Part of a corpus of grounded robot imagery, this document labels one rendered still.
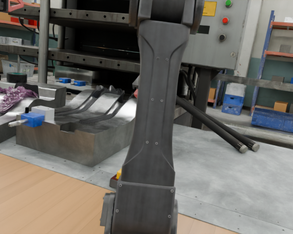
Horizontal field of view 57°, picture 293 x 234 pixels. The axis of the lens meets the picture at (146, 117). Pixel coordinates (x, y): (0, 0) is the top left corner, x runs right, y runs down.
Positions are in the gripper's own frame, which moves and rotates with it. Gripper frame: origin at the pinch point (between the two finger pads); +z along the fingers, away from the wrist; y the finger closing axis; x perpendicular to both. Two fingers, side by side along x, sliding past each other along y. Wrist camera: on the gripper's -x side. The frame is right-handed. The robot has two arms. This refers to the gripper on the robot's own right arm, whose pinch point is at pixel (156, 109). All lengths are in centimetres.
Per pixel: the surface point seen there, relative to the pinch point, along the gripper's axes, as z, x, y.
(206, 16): 1, -81, 4
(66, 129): 2.2, 13.5, 21.4
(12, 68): 203, -291, 440
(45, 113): -2.3, 13.5, 26.9
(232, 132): 28.1, -29.3, -19.3
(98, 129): 0.9, 11.9, 11.9
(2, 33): 228, -499, 696
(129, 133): 13.1, -1.3, 10.4
